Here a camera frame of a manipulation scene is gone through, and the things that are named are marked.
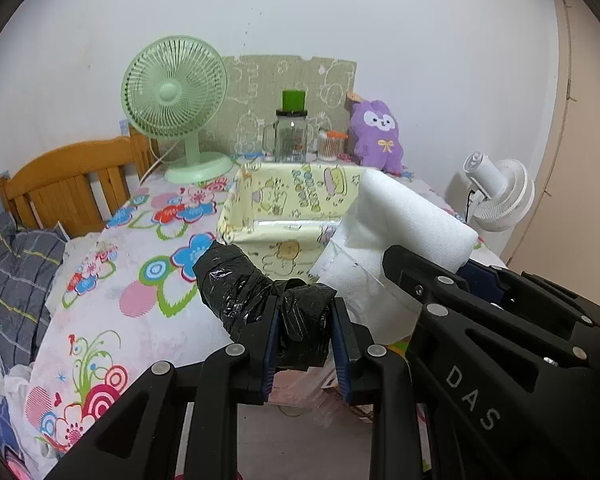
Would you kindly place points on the white paper towel roll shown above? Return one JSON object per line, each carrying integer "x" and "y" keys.
{"x": 387, "y": 213}

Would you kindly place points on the white desk fan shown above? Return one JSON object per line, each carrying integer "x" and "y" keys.
{"x": 505, "y": 191}

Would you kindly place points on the green cup on jar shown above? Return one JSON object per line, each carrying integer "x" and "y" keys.
{"x": 293, "y": 100}

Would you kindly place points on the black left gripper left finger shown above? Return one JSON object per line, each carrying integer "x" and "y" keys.
{"x": 182, "y": 414}

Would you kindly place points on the floral tablecloth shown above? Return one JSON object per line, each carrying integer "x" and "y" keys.
{"x": 125, "y": 298}

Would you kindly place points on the cotton swab jar orange lid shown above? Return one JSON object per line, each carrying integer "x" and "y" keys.
{"x": 330, "y": 144}

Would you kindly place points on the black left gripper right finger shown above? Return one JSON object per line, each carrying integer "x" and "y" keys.
{"x": 370, "y": 374}

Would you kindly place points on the wooden bed headboard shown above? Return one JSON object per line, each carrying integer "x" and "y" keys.
{"x": 55, "y": 187}

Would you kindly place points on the glass mason jar mug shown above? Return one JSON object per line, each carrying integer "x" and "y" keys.
{"x": 286, "y": 139}

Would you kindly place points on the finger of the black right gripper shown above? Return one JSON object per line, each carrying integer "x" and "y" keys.
{"x": 537, "y": 300}
{"x": 503, "y": 398}

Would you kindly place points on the green desk fan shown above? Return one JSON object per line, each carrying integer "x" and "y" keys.
{"x": 171, "y": 90}

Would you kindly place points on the grey plaid pillow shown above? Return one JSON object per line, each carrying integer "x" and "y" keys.
{"x": 29, "y": 261}

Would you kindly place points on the yellow cartoon fabric storage box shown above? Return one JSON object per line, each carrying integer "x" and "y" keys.
{"x": 282, "y": 216}

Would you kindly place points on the purple plush bunny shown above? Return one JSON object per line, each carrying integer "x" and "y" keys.
{"x": 376, "y": 136}

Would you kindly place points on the black plastic bag bundle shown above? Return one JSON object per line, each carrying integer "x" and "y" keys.
{"x": 237, "y": 292}

